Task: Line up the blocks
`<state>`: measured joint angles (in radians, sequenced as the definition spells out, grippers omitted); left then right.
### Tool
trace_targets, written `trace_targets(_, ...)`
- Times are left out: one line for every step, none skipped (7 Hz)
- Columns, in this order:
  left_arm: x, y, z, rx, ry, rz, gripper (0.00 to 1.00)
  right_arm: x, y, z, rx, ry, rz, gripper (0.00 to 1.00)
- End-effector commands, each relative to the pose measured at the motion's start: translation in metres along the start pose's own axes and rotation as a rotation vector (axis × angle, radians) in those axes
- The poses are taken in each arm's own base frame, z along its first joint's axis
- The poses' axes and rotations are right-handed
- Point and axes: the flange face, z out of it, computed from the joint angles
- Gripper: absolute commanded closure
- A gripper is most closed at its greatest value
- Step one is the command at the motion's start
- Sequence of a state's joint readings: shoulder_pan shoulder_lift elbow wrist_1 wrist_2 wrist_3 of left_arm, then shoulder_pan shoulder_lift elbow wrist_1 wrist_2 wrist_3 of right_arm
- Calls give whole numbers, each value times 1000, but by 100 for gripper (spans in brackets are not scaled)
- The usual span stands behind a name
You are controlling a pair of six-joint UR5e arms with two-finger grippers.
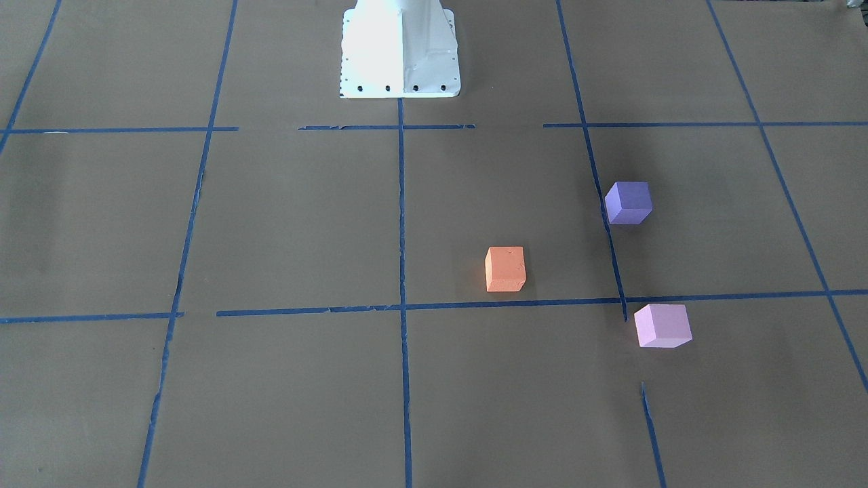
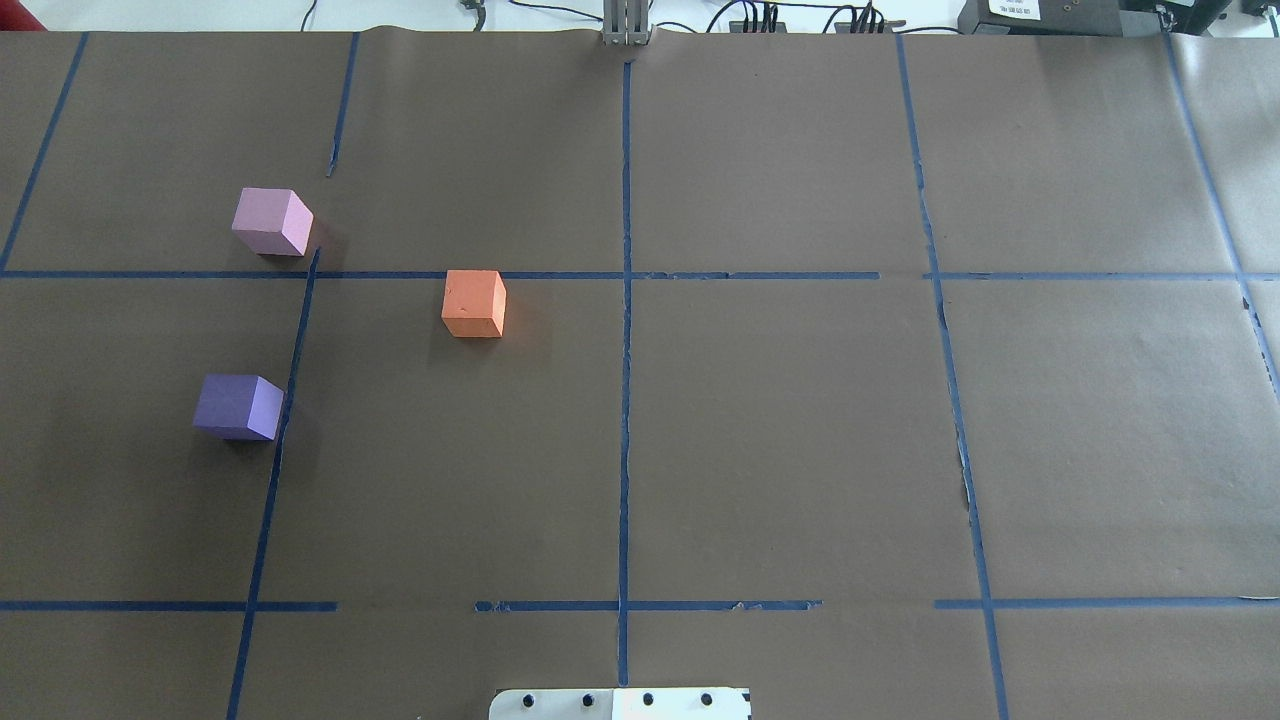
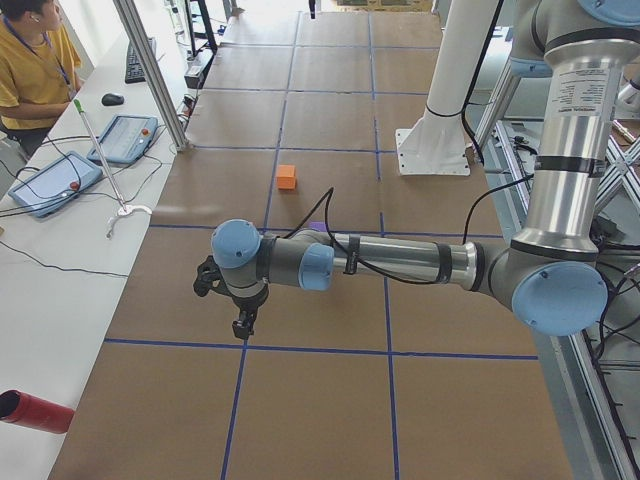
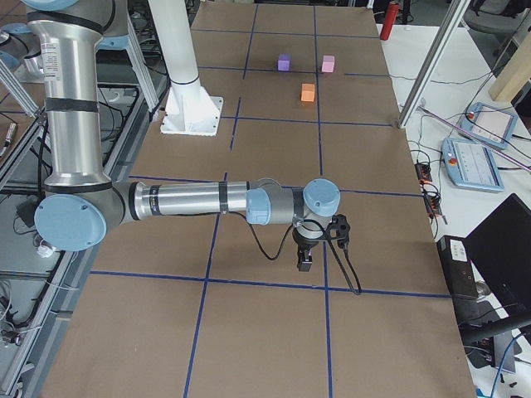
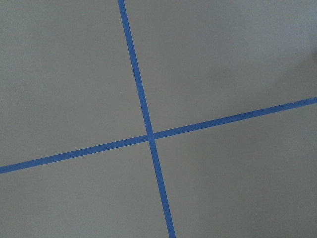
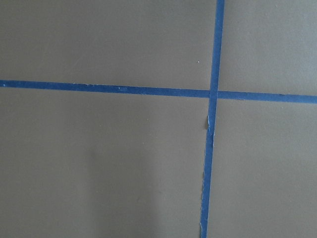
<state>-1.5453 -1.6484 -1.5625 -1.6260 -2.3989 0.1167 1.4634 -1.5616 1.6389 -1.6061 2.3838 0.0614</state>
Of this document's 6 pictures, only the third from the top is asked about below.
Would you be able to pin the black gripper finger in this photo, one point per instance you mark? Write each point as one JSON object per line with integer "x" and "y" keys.
{"x": 243, "y": 325}

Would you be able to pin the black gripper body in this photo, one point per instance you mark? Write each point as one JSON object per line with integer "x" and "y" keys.
{"x": 246, "y": 303}

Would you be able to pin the purple foam block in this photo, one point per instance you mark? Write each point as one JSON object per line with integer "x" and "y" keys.
{"x": 318, "y": 226}

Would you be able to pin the orange foam block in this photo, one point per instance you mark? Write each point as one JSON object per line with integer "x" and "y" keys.
{"x": 286, "y": 177}

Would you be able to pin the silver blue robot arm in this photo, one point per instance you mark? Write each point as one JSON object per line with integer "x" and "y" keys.
{"x": 546, "y": 275}

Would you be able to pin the silver rod green tip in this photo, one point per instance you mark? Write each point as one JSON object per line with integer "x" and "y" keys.
{"x": 102, "y": 155}

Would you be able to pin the white side desk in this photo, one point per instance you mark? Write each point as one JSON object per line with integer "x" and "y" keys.
{"x": 62, "y": 276}

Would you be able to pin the far blue teach pendant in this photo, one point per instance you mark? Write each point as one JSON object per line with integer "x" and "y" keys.
{"x": 126, "y": 137}

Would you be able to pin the blue teach pendant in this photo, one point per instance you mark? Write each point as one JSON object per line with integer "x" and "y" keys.
{"x": 126, "y": 137}
{"x": 55, "y": 185}

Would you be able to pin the near blue teach pendant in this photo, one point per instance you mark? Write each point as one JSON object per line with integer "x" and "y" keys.
{"x": 55, "y": 185}

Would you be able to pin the red cylinder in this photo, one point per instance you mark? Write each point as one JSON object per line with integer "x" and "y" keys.
{"x": 26, "y": 410}

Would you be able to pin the black computer mouse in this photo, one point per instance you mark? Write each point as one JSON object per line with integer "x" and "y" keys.
{"x": 112, "y": 99}

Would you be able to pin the black keyboard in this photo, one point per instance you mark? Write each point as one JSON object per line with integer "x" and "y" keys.
{"x": 134, "y": 72}

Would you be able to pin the person in yellow shirt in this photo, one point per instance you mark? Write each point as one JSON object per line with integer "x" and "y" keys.
{"x": 39, "y": 70}

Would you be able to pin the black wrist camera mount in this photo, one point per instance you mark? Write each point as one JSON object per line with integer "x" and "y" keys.
{"x": 209, "y": 278}

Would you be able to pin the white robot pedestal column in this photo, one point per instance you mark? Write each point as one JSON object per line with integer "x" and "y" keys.
{"x": 435, "y": 145}

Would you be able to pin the aluminium frame post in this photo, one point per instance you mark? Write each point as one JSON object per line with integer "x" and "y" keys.
{"x": 136, "y": 33}

